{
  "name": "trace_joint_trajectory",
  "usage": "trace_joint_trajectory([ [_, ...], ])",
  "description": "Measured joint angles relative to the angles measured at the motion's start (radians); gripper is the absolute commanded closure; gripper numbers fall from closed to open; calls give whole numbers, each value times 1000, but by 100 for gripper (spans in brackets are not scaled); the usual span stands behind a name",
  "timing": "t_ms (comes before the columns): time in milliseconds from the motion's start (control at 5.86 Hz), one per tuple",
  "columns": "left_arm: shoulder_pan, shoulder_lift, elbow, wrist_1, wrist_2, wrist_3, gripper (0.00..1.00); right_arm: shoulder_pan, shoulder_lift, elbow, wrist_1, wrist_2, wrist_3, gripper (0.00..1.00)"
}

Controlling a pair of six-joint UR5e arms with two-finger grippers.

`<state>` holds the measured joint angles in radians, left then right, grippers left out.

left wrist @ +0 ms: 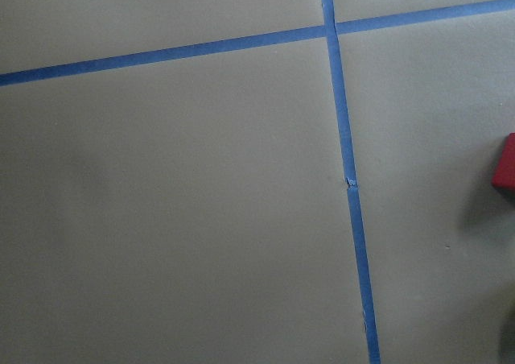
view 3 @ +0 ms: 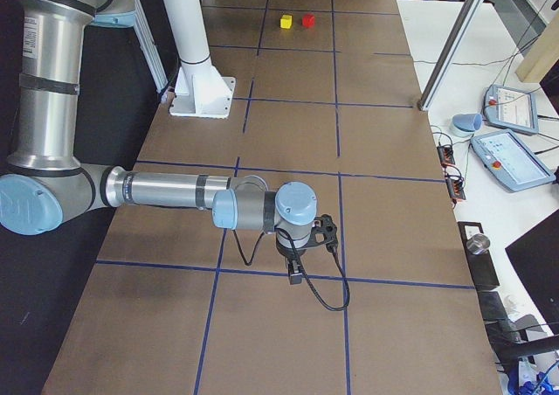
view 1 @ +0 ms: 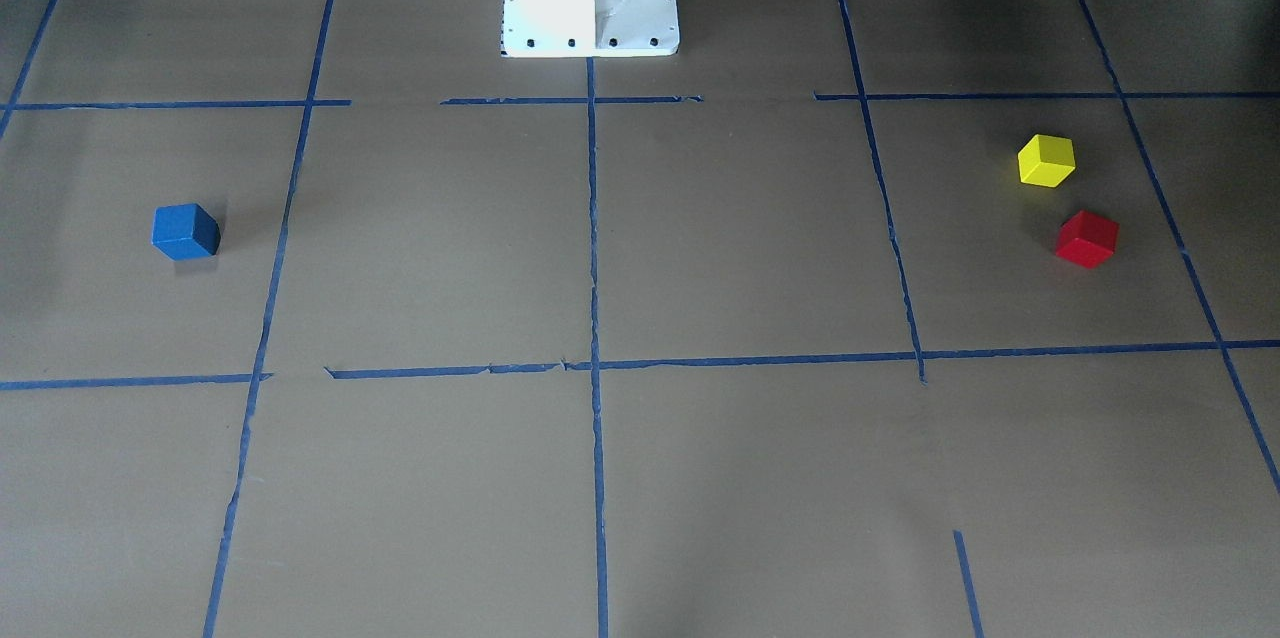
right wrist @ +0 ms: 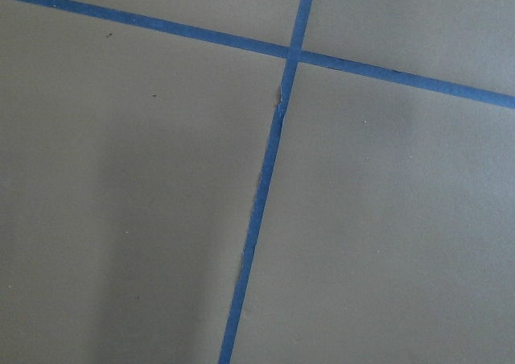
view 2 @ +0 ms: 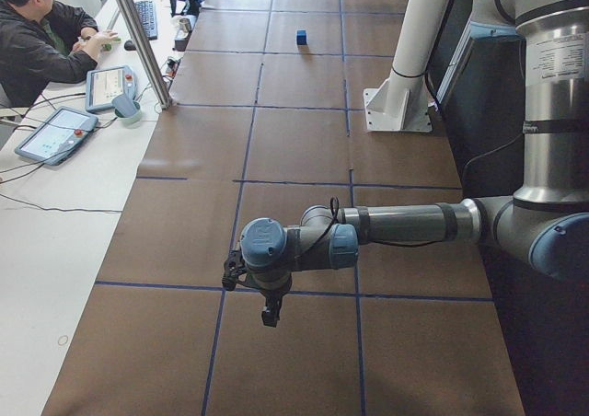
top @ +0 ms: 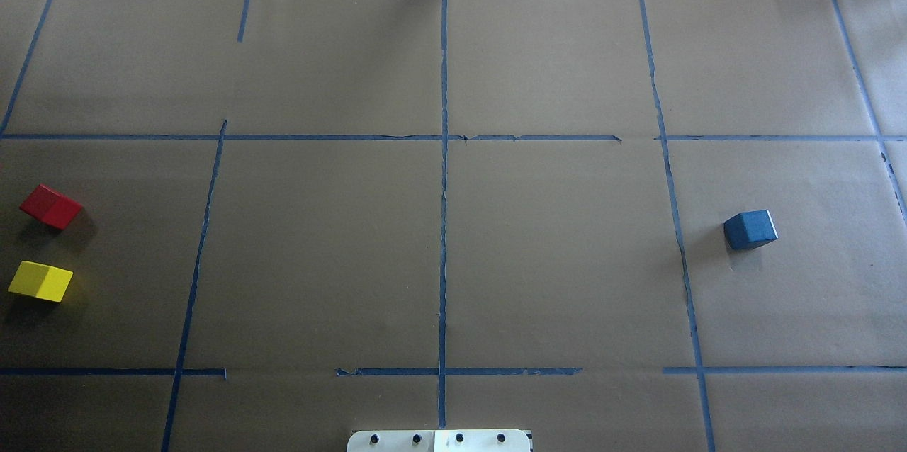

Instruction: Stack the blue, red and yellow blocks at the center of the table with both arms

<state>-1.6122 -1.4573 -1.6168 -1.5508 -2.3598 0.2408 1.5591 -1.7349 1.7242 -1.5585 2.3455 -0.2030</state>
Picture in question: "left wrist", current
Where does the red wooden block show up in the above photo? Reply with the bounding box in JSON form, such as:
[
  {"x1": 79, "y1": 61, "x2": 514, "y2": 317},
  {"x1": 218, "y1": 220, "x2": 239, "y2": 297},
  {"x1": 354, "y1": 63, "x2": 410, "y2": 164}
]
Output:
[{"x1": 491, "y1": 132, "x2": 515, "y2": 196}]

